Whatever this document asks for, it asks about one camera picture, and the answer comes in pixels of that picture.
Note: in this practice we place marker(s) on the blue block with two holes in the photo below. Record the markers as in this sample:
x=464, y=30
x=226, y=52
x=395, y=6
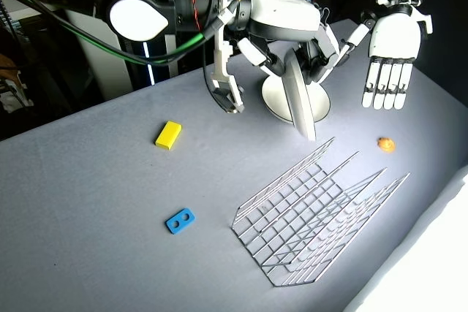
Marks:
x=179, y=221

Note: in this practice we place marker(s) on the orange swirl cookie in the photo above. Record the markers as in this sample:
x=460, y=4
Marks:
x=386, y=145

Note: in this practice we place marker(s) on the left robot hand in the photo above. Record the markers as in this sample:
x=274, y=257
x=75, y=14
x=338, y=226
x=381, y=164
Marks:
x=395, y=38

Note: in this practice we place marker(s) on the yellow rectangular block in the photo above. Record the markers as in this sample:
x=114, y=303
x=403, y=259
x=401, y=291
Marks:
x=168, y=134

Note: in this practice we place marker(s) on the white robot torso column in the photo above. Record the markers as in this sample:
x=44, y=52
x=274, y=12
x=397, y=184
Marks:
x=98, y=67

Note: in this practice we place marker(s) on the white plate with black rim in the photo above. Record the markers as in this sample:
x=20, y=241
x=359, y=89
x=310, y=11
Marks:
x=274, y=96
x=301, y=103

